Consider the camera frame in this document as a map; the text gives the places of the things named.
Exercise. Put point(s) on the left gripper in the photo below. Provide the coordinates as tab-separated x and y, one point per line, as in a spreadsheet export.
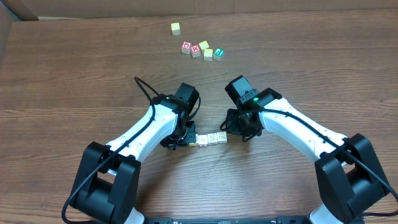
189	135

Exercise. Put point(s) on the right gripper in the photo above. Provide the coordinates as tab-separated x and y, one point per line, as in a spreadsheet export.
233	127

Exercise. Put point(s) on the white block yellow side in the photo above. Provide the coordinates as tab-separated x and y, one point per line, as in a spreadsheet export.
196	141

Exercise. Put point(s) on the white number block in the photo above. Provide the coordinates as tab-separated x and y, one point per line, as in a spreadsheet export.
203	140

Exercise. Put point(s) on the white block red side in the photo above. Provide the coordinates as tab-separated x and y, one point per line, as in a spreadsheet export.
212	139

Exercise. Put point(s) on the green B block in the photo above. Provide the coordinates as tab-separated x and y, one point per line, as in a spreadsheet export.
222	137

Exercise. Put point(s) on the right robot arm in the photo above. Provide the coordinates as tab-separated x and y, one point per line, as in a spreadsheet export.
350	177

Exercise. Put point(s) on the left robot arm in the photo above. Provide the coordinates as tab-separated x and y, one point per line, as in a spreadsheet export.
105	186

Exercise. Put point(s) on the green E block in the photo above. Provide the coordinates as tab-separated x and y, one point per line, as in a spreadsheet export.
218	54

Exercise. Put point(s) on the yellow block lower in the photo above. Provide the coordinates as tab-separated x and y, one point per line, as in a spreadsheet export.
208	55

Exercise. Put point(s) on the red W block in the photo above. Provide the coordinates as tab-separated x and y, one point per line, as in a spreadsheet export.
195	51

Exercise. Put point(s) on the yellow block upper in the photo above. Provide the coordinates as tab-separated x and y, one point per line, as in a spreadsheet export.
203	45

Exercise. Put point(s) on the red O block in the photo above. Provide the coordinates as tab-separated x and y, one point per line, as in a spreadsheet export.
185	48

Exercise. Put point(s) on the far yellow block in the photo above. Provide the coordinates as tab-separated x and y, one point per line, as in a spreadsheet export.
175	28

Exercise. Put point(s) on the cardboard box edge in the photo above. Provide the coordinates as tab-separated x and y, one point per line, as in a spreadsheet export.
32	9

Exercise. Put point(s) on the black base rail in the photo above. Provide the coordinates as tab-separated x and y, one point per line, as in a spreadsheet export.
278	220

